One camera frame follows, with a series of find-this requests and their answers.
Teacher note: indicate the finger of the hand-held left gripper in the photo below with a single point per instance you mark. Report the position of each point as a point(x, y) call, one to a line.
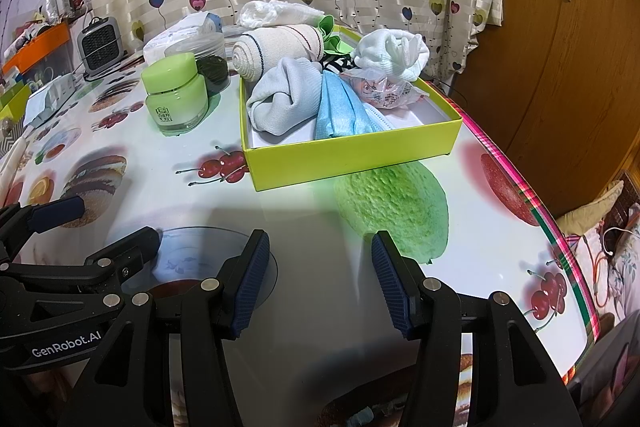
point(55, 211)
point(127, 252)

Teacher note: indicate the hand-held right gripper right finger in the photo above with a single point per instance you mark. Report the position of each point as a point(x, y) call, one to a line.
point(390, 287)

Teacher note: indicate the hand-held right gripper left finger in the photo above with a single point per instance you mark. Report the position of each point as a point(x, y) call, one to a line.
point(250, 287)

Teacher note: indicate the yellow-green cardboard box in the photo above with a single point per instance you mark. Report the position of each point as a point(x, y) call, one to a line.
point(350, 157)

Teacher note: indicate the blue face mask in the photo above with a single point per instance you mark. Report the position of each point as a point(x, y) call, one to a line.
point(340, 112)

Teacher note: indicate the pink printed plastic packet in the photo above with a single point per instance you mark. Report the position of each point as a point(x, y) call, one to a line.
point(380, 92)

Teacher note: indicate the grey sock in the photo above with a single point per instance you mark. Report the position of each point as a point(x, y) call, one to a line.
point(285, 92)

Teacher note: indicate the large black-white striped sock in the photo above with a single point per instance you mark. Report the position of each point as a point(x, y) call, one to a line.
point(336, 64)

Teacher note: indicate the white sock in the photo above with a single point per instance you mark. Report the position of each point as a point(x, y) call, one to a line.
point(390, 52)

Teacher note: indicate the cream towel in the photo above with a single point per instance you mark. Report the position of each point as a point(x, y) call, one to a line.
point(280, 47)

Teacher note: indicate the green microfiber cloth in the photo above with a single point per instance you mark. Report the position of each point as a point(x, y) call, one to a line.
point(327, 27)

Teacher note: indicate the small yellow-green carton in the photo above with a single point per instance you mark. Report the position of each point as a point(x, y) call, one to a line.
point(12, 101)

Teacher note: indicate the green cream jar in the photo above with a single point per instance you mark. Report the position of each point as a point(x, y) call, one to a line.
point(175, 102)

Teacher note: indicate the orange storage box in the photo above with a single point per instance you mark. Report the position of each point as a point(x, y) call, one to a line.
point(45, 42)

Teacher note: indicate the small grey heater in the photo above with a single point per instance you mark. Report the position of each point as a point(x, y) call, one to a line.
point(100, 44)

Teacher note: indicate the glass jar with dark contents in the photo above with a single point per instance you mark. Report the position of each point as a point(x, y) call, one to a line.
point(212, 67)

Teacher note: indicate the white tissue pack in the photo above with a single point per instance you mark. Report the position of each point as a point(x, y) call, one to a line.
point(175, 34)

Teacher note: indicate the yellowish pillow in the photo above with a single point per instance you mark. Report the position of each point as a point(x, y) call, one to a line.
point(590, 209)

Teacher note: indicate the floral bed sheet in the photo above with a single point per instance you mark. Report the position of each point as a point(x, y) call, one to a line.
point(625, 267)

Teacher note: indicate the wooden wardrobe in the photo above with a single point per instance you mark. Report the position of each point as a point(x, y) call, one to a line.
point(550, 82)

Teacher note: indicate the white crumpled cloth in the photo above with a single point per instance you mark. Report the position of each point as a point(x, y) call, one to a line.
point(275, 12)

